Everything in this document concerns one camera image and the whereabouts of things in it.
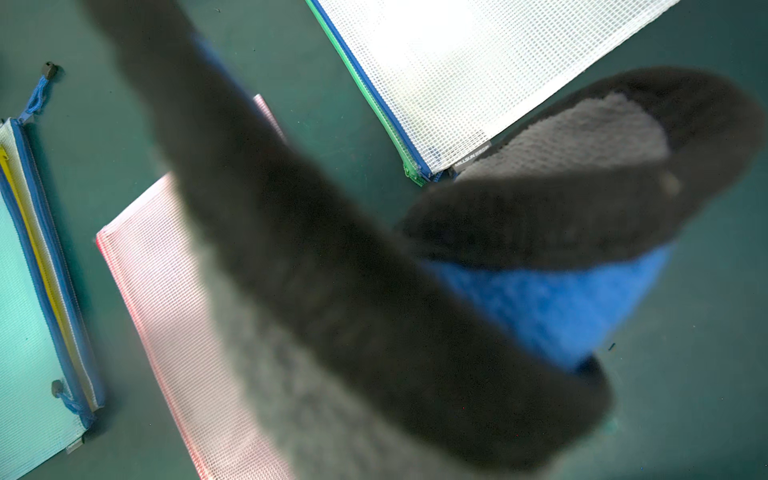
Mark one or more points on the blue zipper document bag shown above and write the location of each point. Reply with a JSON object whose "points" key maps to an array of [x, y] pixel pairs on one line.
{"points": [[445, 78]]}

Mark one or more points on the grey blue microfibre cloth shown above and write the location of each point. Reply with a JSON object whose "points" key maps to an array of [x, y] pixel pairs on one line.
{"points": [[461, 345]]}

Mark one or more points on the green mesh document bag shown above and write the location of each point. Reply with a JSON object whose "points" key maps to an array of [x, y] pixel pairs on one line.
{"points": [[366, 102]]}

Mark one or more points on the pink mesh document bag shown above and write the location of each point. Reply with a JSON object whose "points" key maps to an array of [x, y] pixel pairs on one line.
{"points": [[148, 251]]}

